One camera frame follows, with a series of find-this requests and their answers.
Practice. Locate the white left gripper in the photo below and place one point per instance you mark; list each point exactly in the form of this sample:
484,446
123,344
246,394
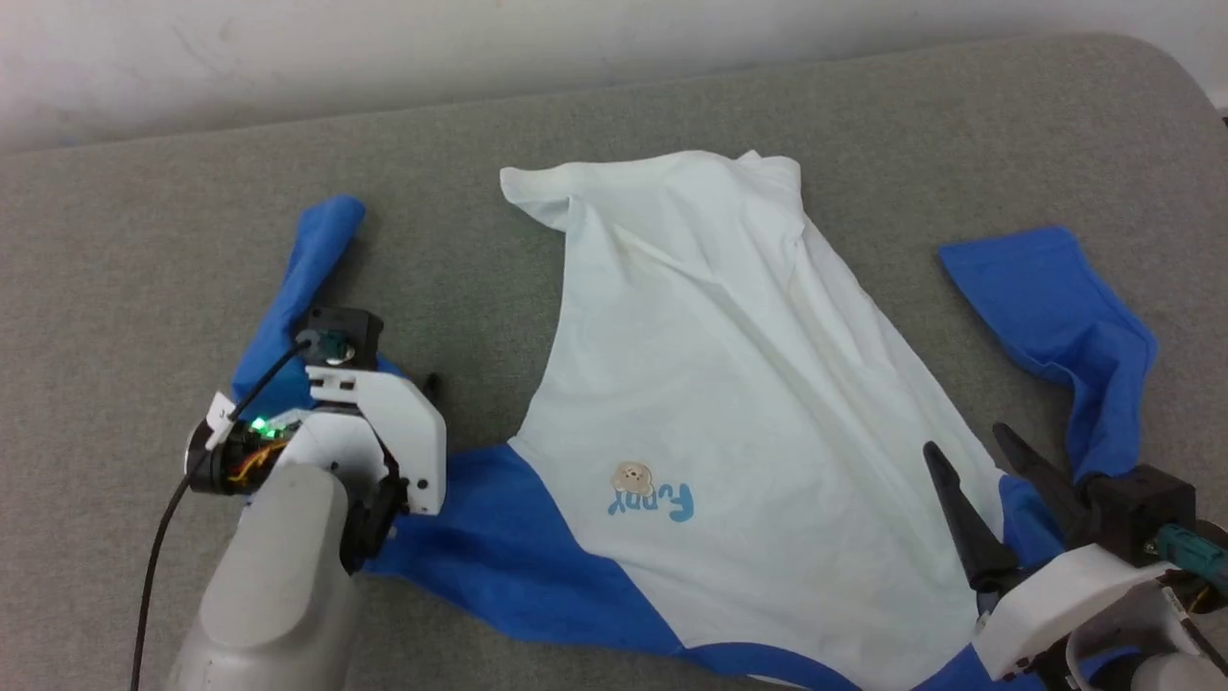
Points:
403,432

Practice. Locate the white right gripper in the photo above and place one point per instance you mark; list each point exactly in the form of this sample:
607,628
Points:
1046,605

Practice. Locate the blue and white shirt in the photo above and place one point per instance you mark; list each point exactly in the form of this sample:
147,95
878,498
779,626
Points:
729,384

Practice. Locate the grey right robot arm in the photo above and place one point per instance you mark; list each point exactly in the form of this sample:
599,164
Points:
1161,662

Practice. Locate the grey fabric sofa cushion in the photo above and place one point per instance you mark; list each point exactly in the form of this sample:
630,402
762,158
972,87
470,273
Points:
480,106

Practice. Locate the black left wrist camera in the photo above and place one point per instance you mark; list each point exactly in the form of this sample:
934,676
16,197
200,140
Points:
350,331

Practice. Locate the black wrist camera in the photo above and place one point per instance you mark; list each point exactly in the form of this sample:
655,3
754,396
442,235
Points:
1137,513
350,331

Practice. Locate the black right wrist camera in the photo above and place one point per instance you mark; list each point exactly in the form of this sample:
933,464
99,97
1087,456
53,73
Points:
1137,513

